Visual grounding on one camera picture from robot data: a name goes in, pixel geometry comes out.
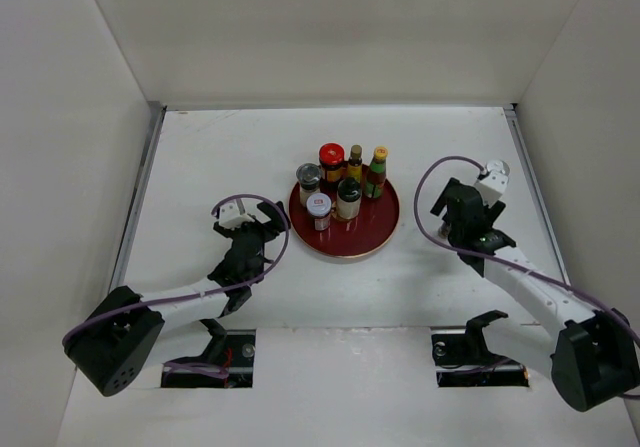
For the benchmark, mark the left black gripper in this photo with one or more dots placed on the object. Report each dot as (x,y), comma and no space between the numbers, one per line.
(277,222)

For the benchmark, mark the white blue label shaker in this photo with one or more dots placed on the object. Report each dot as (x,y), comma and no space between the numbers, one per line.
(497,165)

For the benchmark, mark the grey cap salt grinder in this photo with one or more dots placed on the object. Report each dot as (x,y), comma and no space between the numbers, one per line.
(308,176)

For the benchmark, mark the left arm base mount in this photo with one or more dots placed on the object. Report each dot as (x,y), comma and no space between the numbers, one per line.
(225,361)

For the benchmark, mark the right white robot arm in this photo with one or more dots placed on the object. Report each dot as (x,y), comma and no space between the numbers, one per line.
(589,355)

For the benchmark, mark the black cap white jar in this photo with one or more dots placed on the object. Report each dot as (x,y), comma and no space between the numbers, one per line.
(349,196)

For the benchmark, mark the white lid spice jar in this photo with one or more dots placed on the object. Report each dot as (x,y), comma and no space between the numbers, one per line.
(319,208)

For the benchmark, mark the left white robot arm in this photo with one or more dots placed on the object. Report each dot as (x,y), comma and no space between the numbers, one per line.
(179,328)

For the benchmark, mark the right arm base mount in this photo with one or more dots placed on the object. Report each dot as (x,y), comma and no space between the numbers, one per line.
(462,359)

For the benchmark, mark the green red sauce bottle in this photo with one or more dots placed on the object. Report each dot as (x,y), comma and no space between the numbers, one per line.
(375,178)

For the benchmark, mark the small black cap jar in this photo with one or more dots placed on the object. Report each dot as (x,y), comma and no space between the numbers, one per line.
(444,230)

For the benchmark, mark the red lid dark jar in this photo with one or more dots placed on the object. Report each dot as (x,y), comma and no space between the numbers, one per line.
(331,160)

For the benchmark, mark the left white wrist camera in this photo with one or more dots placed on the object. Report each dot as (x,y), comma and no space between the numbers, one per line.
(232,215)

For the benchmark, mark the red round tray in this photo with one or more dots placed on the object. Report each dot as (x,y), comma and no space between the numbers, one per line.
(369,231)

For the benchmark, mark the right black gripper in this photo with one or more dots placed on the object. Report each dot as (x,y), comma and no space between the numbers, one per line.
(492,213)

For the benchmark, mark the small yellow label bottle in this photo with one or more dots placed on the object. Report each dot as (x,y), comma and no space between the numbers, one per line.
(354,163)

